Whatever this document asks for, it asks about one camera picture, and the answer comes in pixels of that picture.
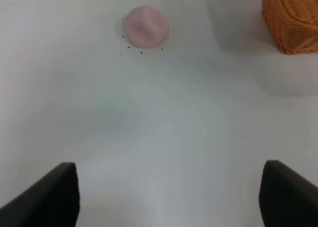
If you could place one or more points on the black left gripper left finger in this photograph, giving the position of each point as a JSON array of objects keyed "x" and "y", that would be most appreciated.
[{"x": 53, "y": 201}]

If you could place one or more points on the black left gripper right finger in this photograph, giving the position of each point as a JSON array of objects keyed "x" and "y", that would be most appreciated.
[{"x": 286, "y": 199}]

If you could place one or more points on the pink peach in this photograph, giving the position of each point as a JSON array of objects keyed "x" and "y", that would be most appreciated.
[{"x": 146, "y": 27}]

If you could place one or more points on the orange wicker basket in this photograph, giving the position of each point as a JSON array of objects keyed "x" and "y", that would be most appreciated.
[{"x": 293, "y": 24}]

